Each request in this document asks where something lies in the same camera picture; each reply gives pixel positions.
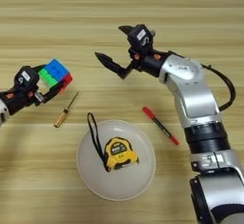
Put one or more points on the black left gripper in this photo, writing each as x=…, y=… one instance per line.
x=19, y=97

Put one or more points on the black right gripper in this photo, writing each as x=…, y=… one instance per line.
x=149, y=61

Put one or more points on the multicoloured puzzle cube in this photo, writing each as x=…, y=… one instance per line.
x=55, y=73

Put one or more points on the red black pen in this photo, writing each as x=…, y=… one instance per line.
x=158, y=124

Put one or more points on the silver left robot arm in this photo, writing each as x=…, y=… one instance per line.
x=2, y=113

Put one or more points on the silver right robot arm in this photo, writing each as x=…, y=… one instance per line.
x=197, y=100

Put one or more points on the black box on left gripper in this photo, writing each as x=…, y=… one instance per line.
x=26, y=77

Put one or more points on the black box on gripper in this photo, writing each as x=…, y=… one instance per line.
x=26, y=77
x=142, y=36

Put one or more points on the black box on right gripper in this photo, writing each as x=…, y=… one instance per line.
x=142, y=36

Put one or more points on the yellow black tape measure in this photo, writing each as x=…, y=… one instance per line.
x=120, y=153

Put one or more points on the round white plate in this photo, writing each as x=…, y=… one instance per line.
x=127, y=180

